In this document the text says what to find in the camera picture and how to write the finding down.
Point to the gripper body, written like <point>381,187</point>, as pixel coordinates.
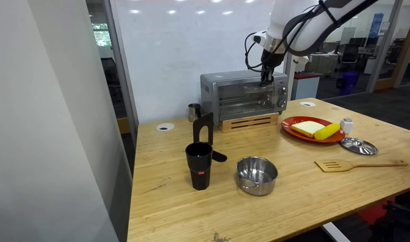
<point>272,59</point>

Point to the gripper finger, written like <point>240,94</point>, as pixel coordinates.
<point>263,78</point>
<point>271,78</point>

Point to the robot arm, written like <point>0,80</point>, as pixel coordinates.
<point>292,20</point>

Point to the toaster oven glass door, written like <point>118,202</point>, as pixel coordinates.
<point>238,102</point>

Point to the red plate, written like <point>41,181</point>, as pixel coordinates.
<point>297,134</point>

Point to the silver pot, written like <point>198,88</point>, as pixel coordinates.
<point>257,185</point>

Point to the silver pot lid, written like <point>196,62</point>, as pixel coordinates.
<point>359,146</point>

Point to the toaster oven knob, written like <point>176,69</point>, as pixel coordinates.
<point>281,103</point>
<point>282,90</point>

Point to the white bin with red lid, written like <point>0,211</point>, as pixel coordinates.
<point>305,87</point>

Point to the silver toaster oven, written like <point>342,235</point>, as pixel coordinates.
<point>211,94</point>

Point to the slatted wooden riser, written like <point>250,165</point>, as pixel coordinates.
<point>226,126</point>

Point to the pale yellow bread slice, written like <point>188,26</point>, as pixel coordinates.
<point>307,127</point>

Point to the black plastic stand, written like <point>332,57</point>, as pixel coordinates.
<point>203,122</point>

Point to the yellow toy corn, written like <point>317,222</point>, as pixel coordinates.
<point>327,131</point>

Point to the small steel cup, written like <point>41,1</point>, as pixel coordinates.
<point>194,112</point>

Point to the blue bin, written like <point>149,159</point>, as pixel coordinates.
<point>348,82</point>

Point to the black office chair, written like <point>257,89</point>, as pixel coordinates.
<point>350,53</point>

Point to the white salt shaker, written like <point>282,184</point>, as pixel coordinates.
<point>346,126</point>

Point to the whiteboard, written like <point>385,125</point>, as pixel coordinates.
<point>178,50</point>

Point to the wooden slotted spatula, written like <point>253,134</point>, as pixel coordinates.
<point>335,165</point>

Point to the blue banner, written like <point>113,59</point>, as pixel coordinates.
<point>376,25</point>

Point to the black plastic tumbler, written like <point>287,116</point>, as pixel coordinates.
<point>199,171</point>

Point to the dark office chair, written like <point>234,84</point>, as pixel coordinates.
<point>111,79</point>

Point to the window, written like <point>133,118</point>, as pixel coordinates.
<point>101,34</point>

